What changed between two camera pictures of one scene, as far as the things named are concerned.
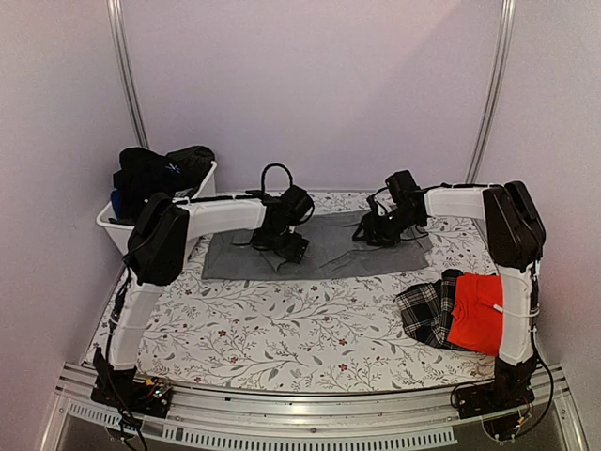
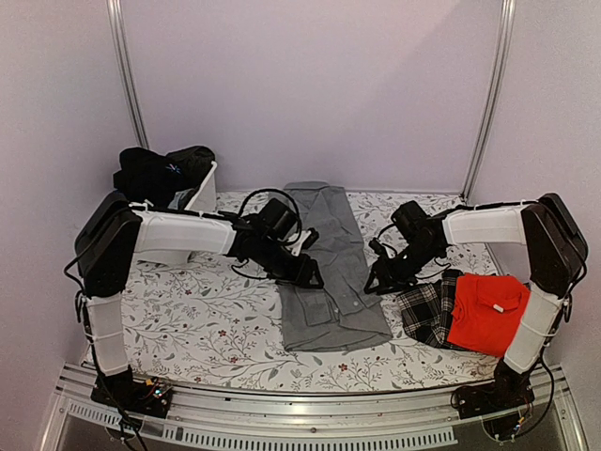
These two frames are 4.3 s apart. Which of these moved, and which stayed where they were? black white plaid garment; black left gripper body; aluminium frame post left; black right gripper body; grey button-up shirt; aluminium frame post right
Moved: grey button-up shirt; black right gripper body
Stayed: aluminium frame post left; black left gripper body; aluminium frame post right; black white plaid garment
